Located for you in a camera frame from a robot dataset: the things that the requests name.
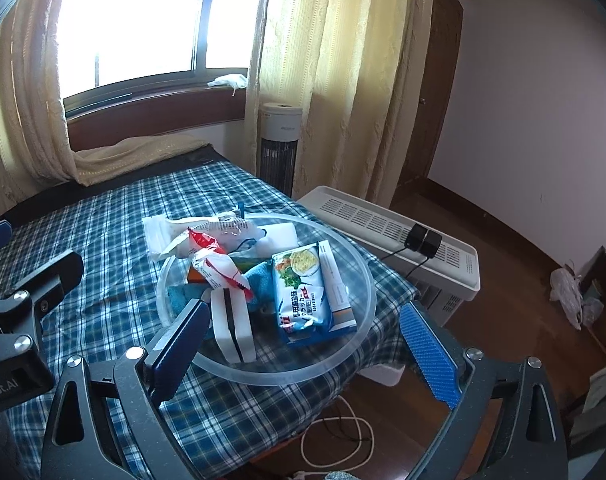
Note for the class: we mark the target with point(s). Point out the blue cracker packet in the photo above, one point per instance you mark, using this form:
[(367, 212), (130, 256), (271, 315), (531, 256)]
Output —
[(300, 295)]

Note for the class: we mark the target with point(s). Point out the black power adapter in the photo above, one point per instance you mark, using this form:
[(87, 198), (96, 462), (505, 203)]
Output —
[(433, 245), (415, 236)]

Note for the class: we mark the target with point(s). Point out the white tower fan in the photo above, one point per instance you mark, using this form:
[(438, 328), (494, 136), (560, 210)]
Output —
[(280, 145)]

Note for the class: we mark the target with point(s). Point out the window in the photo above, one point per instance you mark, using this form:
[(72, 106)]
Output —
[(143, 25)]

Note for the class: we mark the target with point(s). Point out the teal cloth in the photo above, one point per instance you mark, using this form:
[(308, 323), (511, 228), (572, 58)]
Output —
[(258, 282)]

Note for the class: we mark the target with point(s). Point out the white plastic packet blue ends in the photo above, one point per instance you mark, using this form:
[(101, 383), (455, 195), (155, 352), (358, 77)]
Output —
[(203, 227)]

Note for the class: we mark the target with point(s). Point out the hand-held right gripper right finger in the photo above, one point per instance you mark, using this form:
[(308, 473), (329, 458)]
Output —
[(428, 355)]

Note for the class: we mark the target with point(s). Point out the clear plastic bowl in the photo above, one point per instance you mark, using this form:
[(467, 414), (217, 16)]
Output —
[(283, 360)]

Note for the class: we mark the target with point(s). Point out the brown wooden door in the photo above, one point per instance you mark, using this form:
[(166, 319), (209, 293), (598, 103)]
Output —
[(433, 85)]

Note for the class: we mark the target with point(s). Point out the narrow beige curtain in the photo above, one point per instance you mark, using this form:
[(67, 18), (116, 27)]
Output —
[(343, 85)]

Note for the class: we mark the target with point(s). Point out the black mattress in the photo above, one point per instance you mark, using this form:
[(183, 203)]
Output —
[(133, 172)]

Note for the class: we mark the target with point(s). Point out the grey fabric bundle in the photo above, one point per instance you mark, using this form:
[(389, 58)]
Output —
[(603, 395)]

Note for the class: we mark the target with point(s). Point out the orange and yellow toy block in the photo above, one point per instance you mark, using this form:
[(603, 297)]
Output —
[(194, 275)]

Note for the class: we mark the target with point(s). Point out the beige cloth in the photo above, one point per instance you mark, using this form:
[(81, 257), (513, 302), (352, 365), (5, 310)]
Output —
[(133, 152)]

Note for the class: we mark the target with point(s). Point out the wide beige curtain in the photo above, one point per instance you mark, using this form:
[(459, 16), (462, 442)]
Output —
[(23, 110)]

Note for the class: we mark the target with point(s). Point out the white panel heater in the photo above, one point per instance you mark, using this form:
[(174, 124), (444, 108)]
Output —
[(363, 215)]

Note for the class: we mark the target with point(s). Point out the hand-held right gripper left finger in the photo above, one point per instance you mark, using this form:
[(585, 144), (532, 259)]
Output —
[(178, 345)]

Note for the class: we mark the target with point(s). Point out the white rag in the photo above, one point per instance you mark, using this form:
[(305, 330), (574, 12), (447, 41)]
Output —
[(228, 81)]

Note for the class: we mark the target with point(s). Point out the plaid blanket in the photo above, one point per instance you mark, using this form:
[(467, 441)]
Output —
[(108, 240)]

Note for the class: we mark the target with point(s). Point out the white plastic bag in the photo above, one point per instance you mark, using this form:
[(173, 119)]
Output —
[(568, 290)]

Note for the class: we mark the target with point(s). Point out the white sponge with black layer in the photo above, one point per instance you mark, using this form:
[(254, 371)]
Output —
[(233, 325), (280, 240)]

